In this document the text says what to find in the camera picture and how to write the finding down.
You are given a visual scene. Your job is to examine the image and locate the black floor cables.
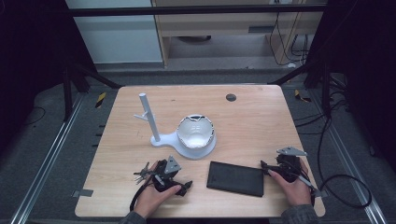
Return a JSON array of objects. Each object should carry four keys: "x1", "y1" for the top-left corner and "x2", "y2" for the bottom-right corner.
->
[{"x1": 293, "y1": 73, "x2": 354, "y2": 136}]

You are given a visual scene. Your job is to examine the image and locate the aluminium floor rail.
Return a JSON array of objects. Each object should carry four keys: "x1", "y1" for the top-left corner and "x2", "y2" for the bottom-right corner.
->
[
  {"x1": 10, "y1": 92, "x2": 86, "y2": 224},
  {"x1": 311, "y1": 90, "x2": 389, "y2": 224}
]

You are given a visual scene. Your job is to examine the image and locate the person's right hand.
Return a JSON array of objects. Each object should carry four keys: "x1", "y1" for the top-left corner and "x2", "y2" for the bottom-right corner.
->
[{"x1": 268, "y1": 158, "x2": 313, "y2": 208}]

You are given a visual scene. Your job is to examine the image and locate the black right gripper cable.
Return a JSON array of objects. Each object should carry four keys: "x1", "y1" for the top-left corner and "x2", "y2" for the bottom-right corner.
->
[{"x1": 297, "y1": 116, "x2": 374, "y2": 209}]

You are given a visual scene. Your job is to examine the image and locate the black horizontal frame bar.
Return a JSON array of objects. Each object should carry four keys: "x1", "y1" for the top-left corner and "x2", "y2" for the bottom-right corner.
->
[{"x1": 66, "y1": 4, "x2": 328, "y2": 17}]

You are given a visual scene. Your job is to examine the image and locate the yellow and black tape strip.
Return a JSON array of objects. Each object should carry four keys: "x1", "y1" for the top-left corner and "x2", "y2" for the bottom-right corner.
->
[
  {"x1": 293, "y1": 89, "x2": 312, "y2": 104},
  {"x1": 94, "y1": 91, "x2": 107, "y2": 109}
]

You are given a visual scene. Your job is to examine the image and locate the bunch of metal keys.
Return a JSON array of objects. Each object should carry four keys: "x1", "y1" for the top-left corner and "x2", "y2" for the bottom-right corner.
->
[{"x1": 133, "y1": 161, "x2": 156, "y2": 185}]

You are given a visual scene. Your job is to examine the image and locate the white stand with hook pole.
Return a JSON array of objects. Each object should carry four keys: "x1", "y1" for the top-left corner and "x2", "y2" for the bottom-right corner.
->
[{"x1": 134, "y1": 92, "x2": 218, "y2": 161}]

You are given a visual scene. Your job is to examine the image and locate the thin black floor cable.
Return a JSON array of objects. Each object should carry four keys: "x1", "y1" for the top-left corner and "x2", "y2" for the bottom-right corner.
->
[{"x1": 23, "y1": 106, "x2": 47, "y2": 127}]

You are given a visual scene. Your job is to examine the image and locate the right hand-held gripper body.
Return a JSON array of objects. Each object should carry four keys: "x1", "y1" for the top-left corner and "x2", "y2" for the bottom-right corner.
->
[{"x1": 274, "y1": 146, "x2": 309, "y2": 184}]

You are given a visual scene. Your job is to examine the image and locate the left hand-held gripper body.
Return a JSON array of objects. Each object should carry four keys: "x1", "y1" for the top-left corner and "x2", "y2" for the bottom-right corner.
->
[{"x1": 152, "y1": 155, "x2": 189, "y2": 196}]

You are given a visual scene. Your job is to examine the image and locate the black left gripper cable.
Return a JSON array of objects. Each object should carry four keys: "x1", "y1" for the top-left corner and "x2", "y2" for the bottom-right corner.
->
[{"x1": 129, "y1": 175, "x2": 157, "y2": 213}]

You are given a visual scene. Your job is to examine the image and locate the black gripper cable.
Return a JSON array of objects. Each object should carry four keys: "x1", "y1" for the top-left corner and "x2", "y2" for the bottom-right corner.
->
[
  {"x1": 129, "y1": 175, "x2": 157, "y2": 213},
  {"x1": 297, "y1": 116, "x2": 374, "y2": 209}
]

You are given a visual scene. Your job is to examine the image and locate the white cabinet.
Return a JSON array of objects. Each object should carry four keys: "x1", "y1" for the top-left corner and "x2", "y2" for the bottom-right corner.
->
[{"x1": 64, "y1": 0, "x2": 164, "y2": 65}]

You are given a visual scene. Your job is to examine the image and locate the black slanted frame strut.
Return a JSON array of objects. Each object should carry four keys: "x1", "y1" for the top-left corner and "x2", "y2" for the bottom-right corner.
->
[
  {"x1": 267, "y1": 59, "x2": 332, "y2": 118},
  {"x1": 62, "y1": 60, "x2": 123, "y2": 122}
]

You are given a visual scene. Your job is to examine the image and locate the black curtain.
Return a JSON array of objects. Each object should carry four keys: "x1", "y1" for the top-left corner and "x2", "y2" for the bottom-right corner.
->
[
  {"x1": 303, "y1": 0, "x2": 396, "y2": 174},
  {"x1": 0, "y1": 0, "x2": 97, "y2": 157}
]

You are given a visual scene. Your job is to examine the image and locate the person's left hand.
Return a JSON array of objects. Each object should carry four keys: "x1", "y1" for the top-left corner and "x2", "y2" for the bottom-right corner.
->
[{"x1": 133, "y1": 161, "x2": 182, "y2": 219}]

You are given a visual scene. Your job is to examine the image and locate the black hanging desk cables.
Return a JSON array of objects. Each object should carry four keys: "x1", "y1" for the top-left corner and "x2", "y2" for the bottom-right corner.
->
[{"x1": 268, "y1": 12, "x2": 310, "y2": 67}]

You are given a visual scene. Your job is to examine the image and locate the light wooden desk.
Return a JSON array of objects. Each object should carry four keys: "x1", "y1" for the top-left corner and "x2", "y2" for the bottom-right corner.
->
[{"x1": 151, "y1": 0, "x2": 329, "y2": 68}]

